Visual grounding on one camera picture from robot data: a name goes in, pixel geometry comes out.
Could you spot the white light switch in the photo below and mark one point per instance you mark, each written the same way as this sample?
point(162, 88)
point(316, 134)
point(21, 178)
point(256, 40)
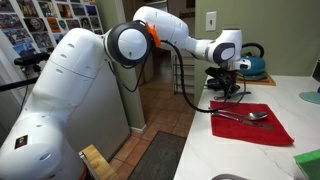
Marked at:
point(211, 21)

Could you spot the wooden trivet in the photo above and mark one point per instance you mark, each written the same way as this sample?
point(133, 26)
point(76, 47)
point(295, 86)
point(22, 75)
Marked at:
point(266, 81)

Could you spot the small black dish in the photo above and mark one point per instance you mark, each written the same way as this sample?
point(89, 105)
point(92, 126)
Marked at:
point(212, 85)

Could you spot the pale teal plate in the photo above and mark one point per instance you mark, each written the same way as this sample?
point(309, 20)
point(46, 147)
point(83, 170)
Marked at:
point(311, 97)

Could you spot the wooden coat hook rail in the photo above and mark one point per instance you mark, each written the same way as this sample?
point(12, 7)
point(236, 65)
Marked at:
point(188, 15)

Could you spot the photo fridge magnet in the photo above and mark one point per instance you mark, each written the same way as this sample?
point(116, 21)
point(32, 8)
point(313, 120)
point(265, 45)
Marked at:
point(64, 10)
point(73, 24)
point(78, 9)
point(91, 10)
point(16, 36)
point(10, 21)
point(85, 23)
point(47, 9)
point(98, 31)
point(95, 22)
point(58, 37)

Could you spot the black camera on stand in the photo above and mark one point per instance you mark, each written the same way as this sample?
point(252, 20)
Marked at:
point(31, 59)

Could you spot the black metal shoe rack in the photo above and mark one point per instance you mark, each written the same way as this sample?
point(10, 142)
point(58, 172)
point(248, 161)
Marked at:
point(188, 75)

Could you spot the red towel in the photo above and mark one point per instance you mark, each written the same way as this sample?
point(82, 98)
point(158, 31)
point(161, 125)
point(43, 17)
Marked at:
point(246, 135)

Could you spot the wooden table top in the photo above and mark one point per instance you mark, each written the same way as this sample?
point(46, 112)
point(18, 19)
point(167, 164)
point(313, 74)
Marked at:
point(100, 163)

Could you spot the dark floor mat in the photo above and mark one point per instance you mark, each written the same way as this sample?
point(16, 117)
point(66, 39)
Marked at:
point(160, 158)

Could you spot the white refrigerator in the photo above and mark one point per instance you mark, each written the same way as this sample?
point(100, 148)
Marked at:
point(106, 113)

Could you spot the silver spoon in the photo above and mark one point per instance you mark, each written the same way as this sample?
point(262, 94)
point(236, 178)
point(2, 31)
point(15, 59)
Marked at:
point(256, 115)

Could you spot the orange square fridge magnet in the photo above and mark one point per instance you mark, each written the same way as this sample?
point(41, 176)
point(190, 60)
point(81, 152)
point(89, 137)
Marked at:
point(53, 25)

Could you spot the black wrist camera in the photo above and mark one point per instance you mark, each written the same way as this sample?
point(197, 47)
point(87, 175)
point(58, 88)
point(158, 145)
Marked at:
point(215, 72)

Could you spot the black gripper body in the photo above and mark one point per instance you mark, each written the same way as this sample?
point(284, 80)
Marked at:
point(230, 79)

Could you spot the small green fridge magnet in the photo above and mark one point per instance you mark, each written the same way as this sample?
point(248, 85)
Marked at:
point(62, 24)

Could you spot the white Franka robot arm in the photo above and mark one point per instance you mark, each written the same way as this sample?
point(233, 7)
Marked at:
point(73, 83)

